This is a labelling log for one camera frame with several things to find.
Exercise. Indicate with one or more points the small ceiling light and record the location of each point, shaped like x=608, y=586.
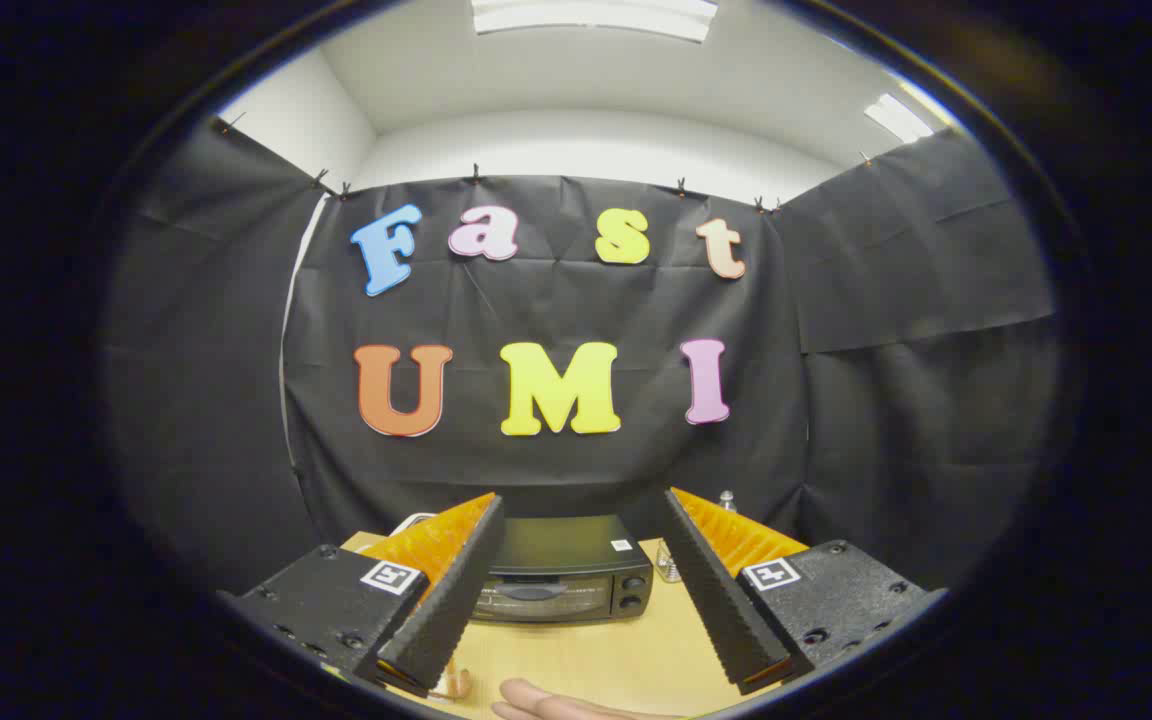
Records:
x=898, y=118

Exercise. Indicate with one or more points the small glass jar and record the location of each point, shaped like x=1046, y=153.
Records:
x=669, y=568

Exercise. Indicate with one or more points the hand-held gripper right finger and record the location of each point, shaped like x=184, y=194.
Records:
x=716, y=600

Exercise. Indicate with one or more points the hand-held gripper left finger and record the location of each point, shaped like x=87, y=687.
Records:
x=446, y=610

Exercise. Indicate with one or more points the white pop-up toaster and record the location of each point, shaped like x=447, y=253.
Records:
x=414, y=520

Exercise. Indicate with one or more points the green label plastic bottle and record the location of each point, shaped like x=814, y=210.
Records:
x=727, y=500

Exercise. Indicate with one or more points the long ceiling light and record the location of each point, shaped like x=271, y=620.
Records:
x=591, y=15

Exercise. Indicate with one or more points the black toaster oven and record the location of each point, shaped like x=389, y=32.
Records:
x=566, y=560

